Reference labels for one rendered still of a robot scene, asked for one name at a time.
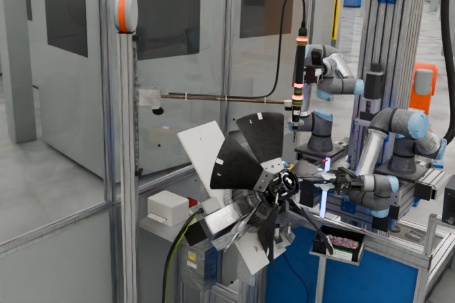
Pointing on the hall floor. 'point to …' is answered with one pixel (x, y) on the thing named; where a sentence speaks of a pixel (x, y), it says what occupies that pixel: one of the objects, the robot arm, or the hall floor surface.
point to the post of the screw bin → (321, 280)
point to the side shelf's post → (179, 278)
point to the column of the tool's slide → (128, 168)
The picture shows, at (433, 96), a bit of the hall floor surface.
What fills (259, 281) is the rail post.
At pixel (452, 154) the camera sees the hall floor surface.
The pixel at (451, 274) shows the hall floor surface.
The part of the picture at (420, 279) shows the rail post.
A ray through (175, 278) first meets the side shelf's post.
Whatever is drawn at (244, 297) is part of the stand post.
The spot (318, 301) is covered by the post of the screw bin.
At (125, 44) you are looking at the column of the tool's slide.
